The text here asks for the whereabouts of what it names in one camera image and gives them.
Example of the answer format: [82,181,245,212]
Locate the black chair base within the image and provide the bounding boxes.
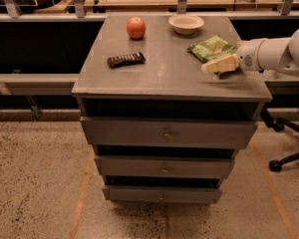
[259,98,299,173]

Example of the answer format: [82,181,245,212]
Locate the middle grey drawer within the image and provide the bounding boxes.
[95,155,234,179]

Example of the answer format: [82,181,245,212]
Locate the bottom grey drawer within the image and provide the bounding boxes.
[102,185,222,204]

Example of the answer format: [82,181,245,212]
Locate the grey drawer cabinet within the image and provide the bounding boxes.
[72,15,271,190]

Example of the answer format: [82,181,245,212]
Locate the white bowl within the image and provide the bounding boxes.
[168,14,204,35]

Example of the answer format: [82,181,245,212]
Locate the dark snack bar wrapper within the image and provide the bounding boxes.
[108,52,146,69]

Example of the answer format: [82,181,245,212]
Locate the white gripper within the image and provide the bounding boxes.
[201,39,264,74]

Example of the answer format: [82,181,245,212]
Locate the grey drawer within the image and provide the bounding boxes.
[95,155,234,179]
[102,185,222,204]
[81,117,256,149]

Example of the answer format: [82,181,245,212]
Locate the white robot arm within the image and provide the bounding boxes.
[201,29,299,79]

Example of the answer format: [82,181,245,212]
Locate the red apple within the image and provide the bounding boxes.
[127,17,146,40]

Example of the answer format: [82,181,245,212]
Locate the top grey drawer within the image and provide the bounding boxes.
[81,117,256,149]

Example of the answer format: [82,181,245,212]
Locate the green jalapeno chip bag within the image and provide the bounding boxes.
[187,35,237,64]

